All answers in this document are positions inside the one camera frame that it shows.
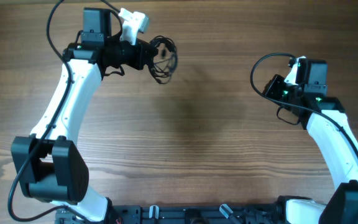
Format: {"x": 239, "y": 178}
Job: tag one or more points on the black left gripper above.
{"x": 143, "y": 54}

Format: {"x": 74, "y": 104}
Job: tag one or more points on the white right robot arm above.
{"x": 303, "y": 93}

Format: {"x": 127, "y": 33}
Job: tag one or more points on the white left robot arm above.
{"x": 48, "y": 164}

